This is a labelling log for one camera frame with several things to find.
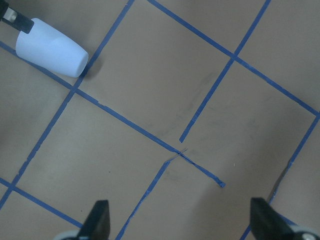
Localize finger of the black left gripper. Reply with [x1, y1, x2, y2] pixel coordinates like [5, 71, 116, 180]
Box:
[1, 6, 35, 34]

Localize light blue plastic cup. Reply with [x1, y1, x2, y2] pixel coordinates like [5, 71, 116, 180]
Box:
[15, 18, 89, 78]

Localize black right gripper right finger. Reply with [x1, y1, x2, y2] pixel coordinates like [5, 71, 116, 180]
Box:
[250, 197, 295, 240]

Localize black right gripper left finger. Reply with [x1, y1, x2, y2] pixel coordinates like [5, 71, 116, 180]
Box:
[77, 200, 111, 240]

